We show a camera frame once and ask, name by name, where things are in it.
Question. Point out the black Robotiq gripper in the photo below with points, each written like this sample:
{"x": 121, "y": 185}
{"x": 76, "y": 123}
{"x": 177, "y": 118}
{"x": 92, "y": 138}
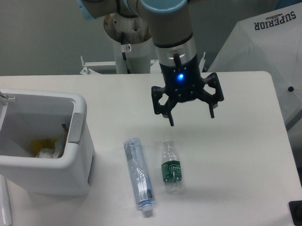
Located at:
{"x": 181, "y": 81}

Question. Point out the clear bottle green label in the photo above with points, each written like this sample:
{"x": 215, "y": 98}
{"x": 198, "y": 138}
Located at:
{"x": 171, "y": 169}

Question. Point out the crushed clear blue-cap bottle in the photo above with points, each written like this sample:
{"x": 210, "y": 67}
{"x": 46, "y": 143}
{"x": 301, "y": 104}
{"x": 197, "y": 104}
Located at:
{"x": 139, "y": 176}

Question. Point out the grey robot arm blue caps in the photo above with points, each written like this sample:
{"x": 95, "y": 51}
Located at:
{"x": 167, "y": 23}

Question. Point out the yellow and white trash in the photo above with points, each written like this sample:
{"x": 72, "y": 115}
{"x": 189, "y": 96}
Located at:
{"x": 50, "y": 148}

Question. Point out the white plastic trash can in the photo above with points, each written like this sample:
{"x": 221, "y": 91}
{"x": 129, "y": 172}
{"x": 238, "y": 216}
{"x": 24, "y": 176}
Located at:
{"x": 27, "y": 115}

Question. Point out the white Superior umbrella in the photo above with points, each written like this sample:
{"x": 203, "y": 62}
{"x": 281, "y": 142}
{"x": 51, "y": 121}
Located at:
{"x": 271, "y": 42}

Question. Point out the black device at table corner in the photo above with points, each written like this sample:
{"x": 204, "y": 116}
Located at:
{"x": 296, "y": 212}

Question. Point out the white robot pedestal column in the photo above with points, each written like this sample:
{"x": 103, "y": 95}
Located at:
{"x": 131, "y": 47}

